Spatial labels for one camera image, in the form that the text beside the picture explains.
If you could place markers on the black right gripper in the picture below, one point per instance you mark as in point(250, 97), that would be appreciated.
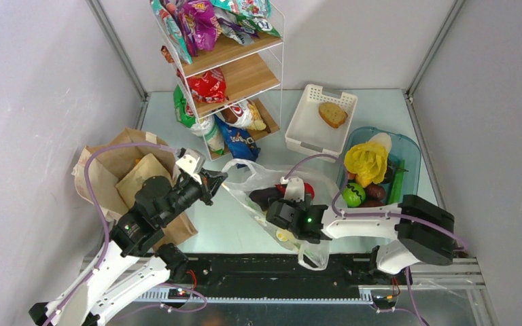
point(303, 205)

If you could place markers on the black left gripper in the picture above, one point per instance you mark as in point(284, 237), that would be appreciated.
point(215, 179)

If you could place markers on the translucent plastic grocery bag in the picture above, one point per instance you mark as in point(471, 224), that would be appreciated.
point(257, 177)

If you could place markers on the yellow toy cabbage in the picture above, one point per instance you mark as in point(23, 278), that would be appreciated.
point(369, 161)

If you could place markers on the brown burlap tote bag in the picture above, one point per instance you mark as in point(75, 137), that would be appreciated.
point(110, 167)

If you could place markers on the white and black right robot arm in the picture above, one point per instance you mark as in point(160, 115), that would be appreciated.
point(417, 230)

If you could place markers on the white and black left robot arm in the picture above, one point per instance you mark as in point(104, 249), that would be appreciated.
point(133, 261)

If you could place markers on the blue snack bag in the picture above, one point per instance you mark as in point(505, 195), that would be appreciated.
point(239, 141)

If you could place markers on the dark purple toy eggplant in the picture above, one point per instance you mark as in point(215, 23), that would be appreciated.
point(265, 197)

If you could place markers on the green white chips bag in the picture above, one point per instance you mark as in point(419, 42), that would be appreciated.
point(210, 131)

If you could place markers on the green toy ball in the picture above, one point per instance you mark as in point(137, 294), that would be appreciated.
point(354, 195)

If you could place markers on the white red chips bag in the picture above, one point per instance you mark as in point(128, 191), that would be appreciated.
point(244, 115)

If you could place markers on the brown toy potato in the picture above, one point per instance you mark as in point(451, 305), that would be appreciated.
point(375, 192)

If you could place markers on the white plastic basket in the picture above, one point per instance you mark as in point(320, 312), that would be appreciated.
point(308, 132)

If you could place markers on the red snack bag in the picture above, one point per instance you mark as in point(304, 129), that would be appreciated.
point(208, 87)

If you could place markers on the green toy cucumber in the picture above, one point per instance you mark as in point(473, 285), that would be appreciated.
point(396, 187)

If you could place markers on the slice of toasted bread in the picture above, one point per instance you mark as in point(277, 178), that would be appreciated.
point(332, 114)

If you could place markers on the teal plastic tub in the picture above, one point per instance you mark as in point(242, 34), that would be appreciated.
point(403, 148)

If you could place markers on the purple snack bag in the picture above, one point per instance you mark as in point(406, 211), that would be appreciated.
point(202, 23)

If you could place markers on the green white snack bag top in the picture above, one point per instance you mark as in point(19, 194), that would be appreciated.
point(244, 20)

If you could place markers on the teal snack bag left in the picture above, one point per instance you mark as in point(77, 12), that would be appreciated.
point(171, 30)

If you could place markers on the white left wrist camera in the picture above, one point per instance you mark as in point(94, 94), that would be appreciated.
point(190, 161)

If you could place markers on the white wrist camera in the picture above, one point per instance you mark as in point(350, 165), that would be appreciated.
point(190, 161)
point(294, 189)

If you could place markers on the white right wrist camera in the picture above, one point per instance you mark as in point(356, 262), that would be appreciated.
point(294, 189)

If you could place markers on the white wire wooden shelf rack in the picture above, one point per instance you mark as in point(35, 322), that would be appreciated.
point(249, 71)

